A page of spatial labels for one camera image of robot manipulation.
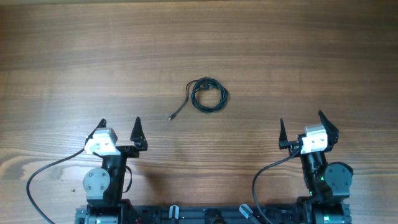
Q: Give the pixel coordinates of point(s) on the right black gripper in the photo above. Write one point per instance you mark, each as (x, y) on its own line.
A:
(294, 144)

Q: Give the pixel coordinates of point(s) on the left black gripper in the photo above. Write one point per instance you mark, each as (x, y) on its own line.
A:
(138, 140)

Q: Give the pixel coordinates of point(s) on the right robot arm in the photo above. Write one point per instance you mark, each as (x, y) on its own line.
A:
(327, 183)

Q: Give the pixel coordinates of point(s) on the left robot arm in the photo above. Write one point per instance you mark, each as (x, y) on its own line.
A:
(104, 185)

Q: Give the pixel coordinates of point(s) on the black aluminium base frame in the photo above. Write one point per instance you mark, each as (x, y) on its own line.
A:
(278, 213)

